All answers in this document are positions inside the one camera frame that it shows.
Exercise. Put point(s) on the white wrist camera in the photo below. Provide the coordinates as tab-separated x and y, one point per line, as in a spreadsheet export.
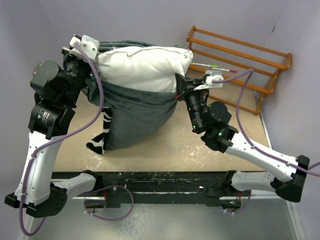
211	79
87	44

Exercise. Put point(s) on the green capped white marker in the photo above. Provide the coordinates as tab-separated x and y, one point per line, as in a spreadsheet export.
205	65

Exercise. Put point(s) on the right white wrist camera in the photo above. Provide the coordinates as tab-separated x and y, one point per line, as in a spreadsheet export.
211	79

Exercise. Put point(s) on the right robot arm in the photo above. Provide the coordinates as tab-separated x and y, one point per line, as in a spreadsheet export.
282	174

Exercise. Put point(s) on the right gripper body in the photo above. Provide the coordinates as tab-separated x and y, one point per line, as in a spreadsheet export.
195	101

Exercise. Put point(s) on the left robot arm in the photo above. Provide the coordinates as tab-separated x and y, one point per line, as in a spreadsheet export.
57	89

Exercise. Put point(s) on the aluminium frame rail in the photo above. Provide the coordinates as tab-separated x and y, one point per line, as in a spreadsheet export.
290	191

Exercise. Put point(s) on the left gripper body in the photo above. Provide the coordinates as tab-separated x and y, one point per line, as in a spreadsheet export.
74	69

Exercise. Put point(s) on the white pillow insert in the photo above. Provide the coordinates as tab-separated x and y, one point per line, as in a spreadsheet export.
150	69

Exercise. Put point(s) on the pink capped white marker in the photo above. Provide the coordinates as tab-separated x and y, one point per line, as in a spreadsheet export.
225	70

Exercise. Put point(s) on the wooden tiered rack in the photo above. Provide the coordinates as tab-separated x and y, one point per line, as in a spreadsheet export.
236	58

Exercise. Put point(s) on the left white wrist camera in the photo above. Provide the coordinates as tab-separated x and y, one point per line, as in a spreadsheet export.
87	44

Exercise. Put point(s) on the zebra print pillowcase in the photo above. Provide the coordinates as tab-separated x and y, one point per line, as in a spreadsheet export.
129	115

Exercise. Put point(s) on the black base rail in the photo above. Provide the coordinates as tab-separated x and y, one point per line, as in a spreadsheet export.
209	188

